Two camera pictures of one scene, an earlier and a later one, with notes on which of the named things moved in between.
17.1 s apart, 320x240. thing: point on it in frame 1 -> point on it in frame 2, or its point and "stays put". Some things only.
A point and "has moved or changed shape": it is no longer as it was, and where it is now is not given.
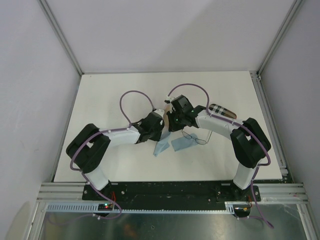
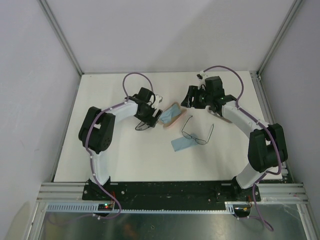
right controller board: [241, 210] stays put
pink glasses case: [167, 107] has moved or changed shape
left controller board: [105, 206] stays put
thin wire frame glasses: [199, 141] stays put
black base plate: [173, 192] stays put
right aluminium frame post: [294, 9] stays put
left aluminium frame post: [49, 13] stays put
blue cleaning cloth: [163, 144] has moved or changed shape
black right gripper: [172, 127] -> [193, 92]
